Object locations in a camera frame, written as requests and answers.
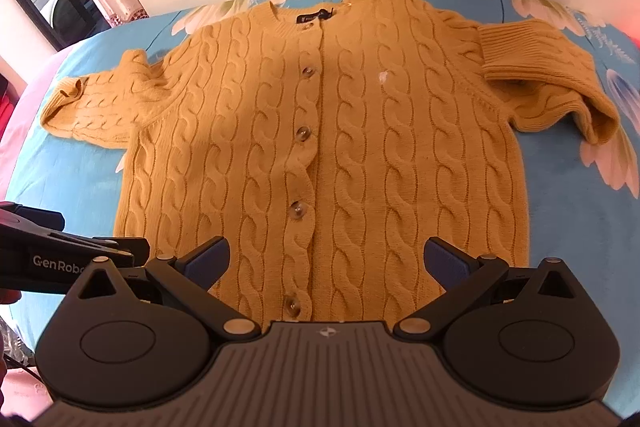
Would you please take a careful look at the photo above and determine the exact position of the mustard cable-knit cardigan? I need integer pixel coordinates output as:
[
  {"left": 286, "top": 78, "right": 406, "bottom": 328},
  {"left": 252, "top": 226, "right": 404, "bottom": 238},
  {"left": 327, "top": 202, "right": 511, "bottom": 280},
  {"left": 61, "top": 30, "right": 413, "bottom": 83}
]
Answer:
[{"left": 41, "top": 0, "right": 620, "bottom": 324}]

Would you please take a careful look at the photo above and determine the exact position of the red clothes pile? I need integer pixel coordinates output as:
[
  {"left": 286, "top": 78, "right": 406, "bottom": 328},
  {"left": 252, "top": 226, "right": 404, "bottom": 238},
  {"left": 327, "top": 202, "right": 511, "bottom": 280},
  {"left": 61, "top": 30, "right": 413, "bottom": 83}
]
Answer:
[{"left": 0, "top": 76, "right": 15, "bottom": 138}]

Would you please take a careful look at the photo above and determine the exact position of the blue floral bed sheet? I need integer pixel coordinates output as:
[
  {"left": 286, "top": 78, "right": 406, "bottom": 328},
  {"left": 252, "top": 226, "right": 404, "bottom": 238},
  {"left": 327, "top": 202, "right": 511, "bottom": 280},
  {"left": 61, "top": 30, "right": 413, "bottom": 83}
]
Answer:
[{"left": 1, "top": 0, "right": 639, "bottom": 416}]

